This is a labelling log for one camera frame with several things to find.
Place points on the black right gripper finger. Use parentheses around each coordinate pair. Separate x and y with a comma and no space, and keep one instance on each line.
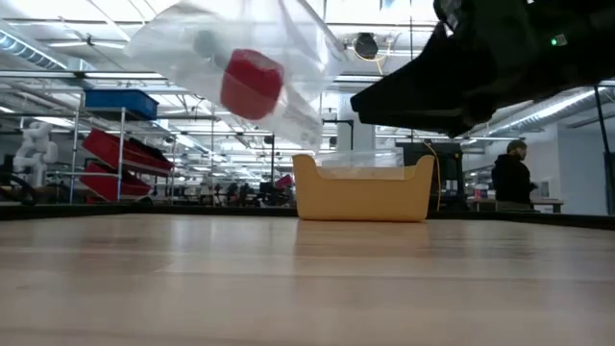
(423,101)

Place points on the clear plastic bag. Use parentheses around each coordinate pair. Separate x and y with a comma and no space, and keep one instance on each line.
(192,57)
(360,163)

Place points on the red bandage strip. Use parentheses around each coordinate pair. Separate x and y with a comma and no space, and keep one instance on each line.
(250,84)

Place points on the black cabinet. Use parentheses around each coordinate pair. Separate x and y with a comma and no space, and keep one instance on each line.
(451,178)

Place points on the yellow plastic bin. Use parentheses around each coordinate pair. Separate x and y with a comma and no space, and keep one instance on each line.
(365,197)

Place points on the person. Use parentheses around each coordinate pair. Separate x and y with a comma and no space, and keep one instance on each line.
(511,178)

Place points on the thin black pole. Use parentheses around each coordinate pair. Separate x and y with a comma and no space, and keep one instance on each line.
(603,144)

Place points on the small red object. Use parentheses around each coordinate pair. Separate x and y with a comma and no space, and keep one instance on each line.
(284,181)

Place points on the blue plastic shelf bin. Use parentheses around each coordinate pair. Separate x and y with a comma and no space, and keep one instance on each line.
(120,103)

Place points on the metal shelf rack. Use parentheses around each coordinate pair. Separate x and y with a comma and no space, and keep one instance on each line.
(121,144)

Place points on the red plastic shelf bin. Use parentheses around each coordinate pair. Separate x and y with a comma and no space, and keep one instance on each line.
(103,144)
(103,185)

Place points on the white robot figure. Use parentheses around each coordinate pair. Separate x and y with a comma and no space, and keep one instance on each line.
(33,154)

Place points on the black aluminium table frame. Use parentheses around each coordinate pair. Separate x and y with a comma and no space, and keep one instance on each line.
(120,211)

